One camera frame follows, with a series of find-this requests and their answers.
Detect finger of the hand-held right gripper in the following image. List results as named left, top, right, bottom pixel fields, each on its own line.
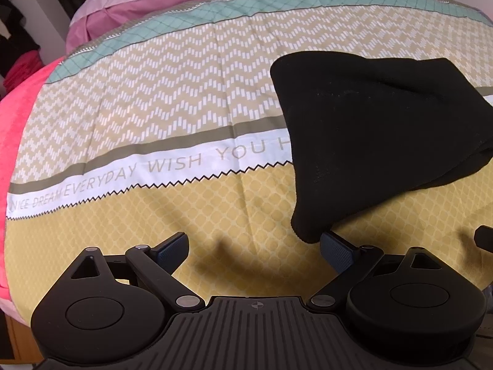
left=474, top=225, right=493, bottom=248

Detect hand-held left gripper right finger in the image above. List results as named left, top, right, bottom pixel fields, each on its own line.
left=308, top=231, right=454, bottom=311

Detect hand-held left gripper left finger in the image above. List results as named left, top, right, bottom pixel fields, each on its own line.
left=68, top=232, right=206, bottom=313

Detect black pants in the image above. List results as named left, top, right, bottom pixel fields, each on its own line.
left=271, top=51, right=493, bottom=244

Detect patterned beige and teal bedsheet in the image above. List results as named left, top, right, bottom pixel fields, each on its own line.
left=5, top=0, right=493, bottom=306

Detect coral pink fleece blanket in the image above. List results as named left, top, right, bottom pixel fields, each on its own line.
left=0, top=56, right=65, bottom=319

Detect red folded cloth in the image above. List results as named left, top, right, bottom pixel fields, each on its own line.
left=3, top=51, right=42, bottom=90

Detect dark hanging clothes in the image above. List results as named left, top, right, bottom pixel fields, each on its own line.
left=0, top=0, right=40, bottom=78

